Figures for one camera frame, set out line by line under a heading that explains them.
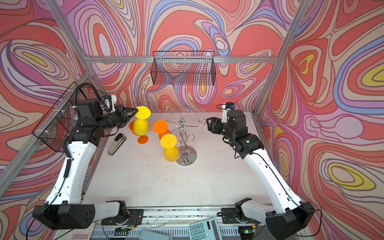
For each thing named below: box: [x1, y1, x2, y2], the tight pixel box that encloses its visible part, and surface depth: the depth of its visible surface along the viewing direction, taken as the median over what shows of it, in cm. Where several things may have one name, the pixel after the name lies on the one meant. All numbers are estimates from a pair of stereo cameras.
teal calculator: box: [188, 217, 223, 240], surface depth 70 cm
